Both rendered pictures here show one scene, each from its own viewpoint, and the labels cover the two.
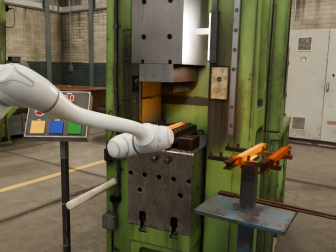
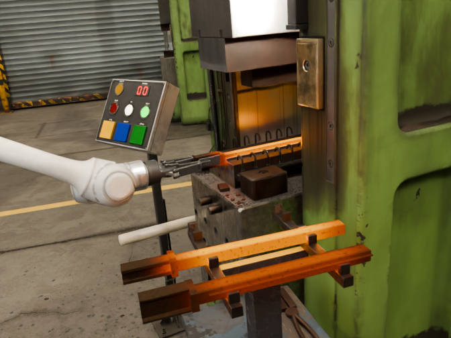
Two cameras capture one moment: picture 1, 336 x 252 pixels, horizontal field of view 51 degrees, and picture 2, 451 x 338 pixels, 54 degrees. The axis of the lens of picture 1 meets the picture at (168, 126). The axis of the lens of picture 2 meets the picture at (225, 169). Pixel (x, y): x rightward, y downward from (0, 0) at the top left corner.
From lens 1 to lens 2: 126 cm
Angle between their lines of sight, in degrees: 43
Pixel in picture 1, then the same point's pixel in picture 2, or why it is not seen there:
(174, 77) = (231, 62)
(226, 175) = not seen: hidden behind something
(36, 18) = not seen: outside the picture
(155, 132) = (88, 178)
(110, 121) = (12, 156)
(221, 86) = (310, 81)
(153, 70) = (209, 49)
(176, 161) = (226, 214)
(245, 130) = (352, 180)
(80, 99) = (153, 93)
